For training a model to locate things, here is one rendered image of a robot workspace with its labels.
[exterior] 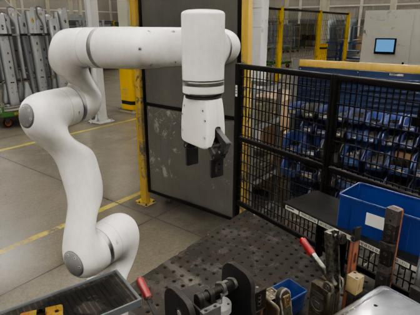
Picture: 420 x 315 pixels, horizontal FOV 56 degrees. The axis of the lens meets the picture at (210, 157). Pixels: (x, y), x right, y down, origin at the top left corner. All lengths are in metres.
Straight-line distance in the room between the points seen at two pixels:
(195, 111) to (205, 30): 0.16
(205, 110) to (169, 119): 2.83
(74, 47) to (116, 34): 0.12
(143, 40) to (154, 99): 2.85
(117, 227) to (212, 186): 2.37
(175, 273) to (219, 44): 1.24
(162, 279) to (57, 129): 0.97
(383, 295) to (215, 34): 0.89
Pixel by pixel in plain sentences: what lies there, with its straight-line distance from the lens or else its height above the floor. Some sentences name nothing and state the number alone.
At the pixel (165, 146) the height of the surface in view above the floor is 0.67.
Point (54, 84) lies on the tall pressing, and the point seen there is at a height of 0.61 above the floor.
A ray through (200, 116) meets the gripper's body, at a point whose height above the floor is 1.56.
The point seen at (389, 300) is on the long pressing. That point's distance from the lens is 1.28.
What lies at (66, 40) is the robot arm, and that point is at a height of 1.70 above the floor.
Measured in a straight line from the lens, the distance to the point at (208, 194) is 3.52.
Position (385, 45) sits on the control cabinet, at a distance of 7.54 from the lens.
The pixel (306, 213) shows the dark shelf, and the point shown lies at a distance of 1.62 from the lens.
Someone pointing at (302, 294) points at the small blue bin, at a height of 0.79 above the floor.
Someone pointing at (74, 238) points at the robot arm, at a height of 1.22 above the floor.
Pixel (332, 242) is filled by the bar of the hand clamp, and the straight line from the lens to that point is 1.11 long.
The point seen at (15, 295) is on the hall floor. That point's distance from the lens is 3.13.
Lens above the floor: 1.73
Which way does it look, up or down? 18 degrees down
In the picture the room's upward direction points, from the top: straight up
